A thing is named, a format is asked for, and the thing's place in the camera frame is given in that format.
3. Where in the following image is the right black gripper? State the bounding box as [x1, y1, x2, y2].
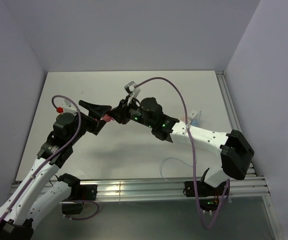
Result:
[107, 95, 154, 129]

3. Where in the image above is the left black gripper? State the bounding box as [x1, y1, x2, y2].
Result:
[68, 100, 111, 146]

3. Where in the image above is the pink plug adapter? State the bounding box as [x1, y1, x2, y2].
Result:
[101, 114, 114, 123]

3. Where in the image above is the light blue cable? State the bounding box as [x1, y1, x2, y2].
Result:
[159, 157, 194, 181]

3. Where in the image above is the white USB charger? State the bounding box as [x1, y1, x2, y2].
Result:
[188, 110, 202, 121]

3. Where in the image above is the blue charger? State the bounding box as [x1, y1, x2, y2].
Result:
[191, 120, 199, 127]

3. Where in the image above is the pink round power strip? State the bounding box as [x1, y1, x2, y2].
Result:
[180, 114, 190, 124]

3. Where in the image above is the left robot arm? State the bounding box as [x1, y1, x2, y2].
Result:
[0, 100, 111, 240]

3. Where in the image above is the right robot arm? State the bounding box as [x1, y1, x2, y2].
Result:
[108, 97, 254, 195]

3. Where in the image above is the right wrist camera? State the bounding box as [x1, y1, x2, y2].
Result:
[124, 81, 141, 101]

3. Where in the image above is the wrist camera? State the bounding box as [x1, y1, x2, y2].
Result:
[56, 99, 76, 114]
[124, 81, 141, 101]

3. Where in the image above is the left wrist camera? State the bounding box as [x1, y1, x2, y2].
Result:
[56, 99, 76, 114]

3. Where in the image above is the aluminium front rail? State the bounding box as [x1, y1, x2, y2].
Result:
[7, 174, 270, 206]

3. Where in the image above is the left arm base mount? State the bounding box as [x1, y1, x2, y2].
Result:
[61, 184, 98, 216]

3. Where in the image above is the aluminium side rail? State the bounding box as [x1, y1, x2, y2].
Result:
[215, 71, 256, 177]

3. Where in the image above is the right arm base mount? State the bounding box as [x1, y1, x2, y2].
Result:
[183, 180, 226, 212]

